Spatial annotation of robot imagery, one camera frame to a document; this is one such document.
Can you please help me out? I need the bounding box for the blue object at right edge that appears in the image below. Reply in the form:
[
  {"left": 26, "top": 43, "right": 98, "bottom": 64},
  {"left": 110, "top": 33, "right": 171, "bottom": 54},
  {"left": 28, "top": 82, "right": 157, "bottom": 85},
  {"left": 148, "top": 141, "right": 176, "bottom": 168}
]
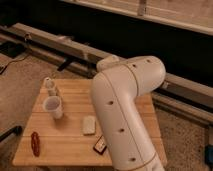
[{"left": 205, "top": 145, "right": 213, "bottom": 167}]

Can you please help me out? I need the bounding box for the black cable on floor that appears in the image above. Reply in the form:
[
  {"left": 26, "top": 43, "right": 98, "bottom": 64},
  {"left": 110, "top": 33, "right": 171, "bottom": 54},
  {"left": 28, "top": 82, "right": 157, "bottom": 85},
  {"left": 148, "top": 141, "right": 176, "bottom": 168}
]
[{"left": 0, "top": 53, "right": 31, "bottom": 75}]

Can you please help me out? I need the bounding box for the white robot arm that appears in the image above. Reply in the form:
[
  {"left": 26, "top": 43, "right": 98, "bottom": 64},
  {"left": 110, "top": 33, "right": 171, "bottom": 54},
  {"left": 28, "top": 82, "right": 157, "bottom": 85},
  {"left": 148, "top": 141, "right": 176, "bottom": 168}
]
[{"left": 91, "top": 56, "right": 166, "bottom": 171}]

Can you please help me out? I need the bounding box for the long grey metal rail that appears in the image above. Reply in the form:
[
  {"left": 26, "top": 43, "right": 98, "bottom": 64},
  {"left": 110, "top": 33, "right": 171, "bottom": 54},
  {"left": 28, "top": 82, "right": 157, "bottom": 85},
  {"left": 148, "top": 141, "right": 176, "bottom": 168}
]
[{"left": 0, "top": 23, "right": 213, "bottom": 124}]

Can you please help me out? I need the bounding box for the red brown sausage toy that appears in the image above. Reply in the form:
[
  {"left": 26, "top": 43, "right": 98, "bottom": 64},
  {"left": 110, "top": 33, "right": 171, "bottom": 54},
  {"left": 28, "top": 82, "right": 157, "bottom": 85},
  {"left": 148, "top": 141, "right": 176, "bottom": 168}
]
[{"left": 31, "top": 132, "right": 40, "bottom": 157}]

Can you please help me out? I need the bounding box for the white plastic cup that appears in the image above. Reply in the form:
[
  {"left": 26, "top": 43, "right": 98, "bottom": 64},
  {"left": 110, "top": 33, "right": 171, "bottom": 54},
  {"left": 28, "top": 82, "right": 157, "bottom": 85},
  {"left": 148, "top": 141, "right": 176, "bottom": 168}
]
[{"left": 43, "top": 96, "right": 63, "bottom": 119}]

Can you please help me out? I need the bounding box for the black table leg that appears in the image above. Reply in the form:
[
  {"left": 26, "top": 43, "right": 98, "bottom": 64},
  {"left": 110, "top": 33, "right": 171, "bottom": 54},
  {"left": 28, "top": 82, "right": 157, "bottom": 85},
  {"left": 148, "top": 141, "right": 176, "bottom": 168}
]
[{"left": 0, "top": 126, "right": 22, "bottom": 142}]

